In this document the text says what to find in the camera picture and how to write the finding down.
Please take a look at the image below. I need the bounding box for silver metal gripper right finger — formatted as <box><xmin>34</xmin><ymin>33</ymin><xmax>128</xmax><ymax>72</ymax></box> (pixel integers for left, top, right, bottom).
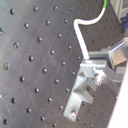
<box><xmin>89</xmin><ymin>37</ymin><xmax>128</xmax><ymax>68</ymax></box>

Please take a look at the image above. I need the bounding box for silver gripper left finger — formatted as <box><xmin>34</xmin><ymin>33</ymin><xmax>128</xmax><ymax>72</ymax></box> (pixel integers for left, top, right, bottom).
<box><xmin>93</xmin><ymin>66</ymin><xmax>125</xmax><ymax>85</ymax></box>

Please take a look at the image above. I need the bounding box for white and green cable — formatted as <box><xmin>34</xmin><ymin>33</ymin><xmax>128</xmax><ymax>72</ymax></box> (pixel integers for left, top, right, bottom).
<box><xmin>73</xmin><ymin>0</ymin><xmax>111</xmax><ymax>61</ymax></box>

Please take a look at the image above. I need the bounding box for white device at top right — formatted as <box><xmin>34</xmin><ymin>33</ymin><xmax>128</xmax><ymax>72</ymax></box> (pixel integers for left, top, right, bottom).
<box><xmin>110</xmin><ymin>0</ymin><xmax>128</xmax><ymax>34</ymax></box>

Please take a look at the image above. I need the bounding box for grey metal cable clip fixture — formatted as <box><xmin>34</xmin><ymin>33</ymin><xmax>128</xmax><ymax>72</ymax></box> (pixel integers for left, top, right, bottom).
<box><xmin>63</xmin><ymin>60</ymin><xmax>105</xmax><ymax>122</ymax></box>

